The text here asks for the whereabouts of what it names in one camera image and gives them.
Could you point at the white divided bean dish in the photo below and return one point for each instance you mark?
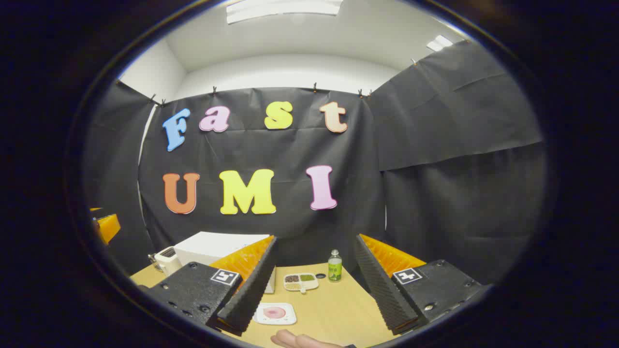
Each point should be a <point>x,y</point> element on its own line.
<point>301,282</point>

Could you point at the cream toaster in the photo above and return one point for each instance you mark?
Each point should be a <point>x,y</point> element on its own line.
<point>169,261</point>

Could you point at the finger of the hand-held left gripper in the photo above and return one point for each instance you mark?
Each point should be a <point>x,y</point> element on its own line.
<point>109,227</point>

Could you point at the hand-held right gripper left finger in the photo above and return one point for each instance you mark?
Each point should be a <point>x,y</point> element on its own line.
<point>251,285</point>

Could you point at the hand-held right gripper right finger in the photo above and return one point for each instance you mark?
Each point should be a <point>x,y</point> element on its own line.
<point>379,285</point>

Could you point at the small ceiling light panel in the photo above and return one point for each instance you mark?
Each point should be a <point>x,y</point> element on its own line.
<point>439,42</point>

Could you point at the long ceiling light panel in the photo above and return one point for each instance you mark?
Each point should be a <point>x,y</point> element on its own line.
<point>283,8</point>

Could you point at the white microwave oven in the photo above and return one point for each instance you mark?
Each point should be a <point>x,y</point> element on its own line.
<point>213,246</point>

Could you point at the white square plate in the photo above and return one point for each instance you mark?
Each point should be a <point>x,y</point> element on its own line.
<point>285,320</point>

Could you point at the pink ham slice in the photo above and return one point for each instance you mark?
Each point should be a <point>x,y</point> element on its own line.
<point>274,312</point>

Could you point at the green label drink bottle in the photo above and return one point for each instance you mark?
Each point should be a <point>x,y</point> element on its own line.
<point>334,270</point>

